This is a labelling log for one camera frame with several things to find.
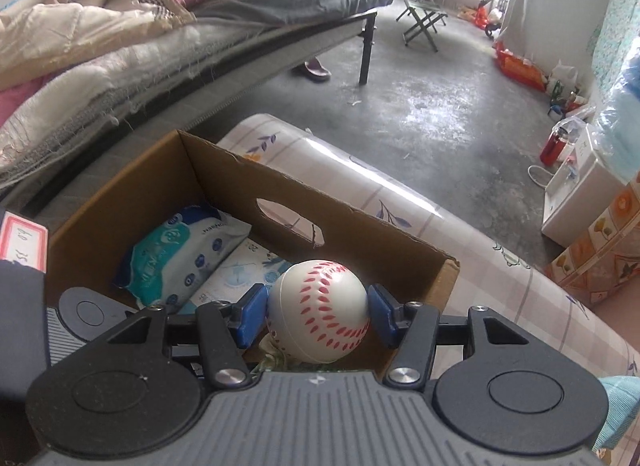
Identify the bed with grey mattress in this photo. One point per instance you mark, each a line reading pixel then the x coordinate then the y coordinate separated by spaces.
pixel 67 120

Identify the teal wall hanging cloth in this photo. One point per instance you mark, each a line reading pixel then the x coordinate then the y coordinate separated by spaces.
pixel 619 27

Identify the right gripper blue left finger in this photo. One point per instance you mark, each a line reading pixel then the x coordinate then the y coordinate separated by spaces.
pixel 248 316

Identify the folding stool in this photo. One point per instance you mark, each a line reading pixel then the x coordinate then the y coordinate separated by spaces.
pixel 425 15

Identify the blue water dispenser bottle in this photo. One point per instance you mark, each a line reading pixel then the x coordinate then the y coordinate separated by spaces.
pixel 616 130

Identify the blue white wet wipes pack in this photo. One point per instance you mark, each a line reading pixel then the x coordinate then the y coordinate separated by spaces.
pixel 174 260

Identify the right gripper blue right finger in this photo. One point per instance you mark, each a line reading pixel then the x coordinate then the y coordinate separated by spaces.
pixel 387 316

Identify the white red baseball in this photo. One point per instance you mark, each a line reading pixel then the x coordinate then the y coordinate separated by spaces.
pixel 317 312

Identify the green white cloth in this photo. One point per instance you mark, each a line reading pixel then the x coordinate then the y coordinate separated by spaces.
pixel 266 356

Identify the dark slipper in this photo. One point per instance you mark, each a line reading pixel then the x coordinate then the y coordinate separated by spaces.
pixel 313 70

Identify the teal knitted cloth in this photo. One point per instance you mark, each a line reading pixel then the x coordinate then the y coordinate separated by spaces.
pixel 623 407

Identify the white water dispenser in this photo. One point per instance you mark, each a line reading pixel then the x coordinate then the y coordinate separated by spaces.
pixel 578 192

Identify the grey blue box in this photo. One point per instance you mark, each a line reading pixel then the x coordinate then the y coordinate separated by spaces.
pixel 247 264

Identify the red thermos bottle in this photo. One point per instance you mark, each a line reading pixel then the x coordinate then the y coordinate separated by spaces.
pixel 554 146

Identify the grey curtain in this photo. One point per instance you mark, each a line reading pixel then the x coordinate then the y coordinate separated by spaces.
pixel 513 34

